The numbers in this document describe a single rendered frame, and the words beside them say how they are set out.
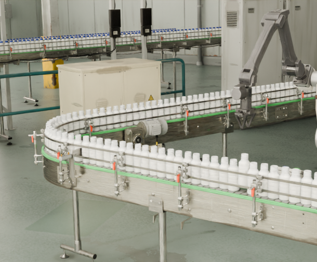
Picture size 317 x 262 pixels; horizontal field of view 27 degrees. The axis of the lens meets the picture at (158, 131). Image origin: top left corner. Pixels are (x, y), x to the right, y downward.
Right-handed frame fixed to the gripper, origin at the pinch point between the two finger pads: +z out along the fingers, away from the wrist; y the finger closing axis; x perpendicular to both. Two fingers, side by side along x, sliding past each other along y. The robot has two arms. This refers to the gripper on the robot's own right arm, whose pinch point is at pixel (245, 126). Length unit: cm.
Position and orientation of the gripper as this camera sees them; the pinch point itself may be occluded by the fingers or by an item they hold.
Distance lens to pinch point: 334.9
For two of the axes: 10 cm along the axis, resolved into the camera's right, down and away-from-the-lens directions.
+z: -0.1, 9.8, 1.8
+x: 8.0, 1.2, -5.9
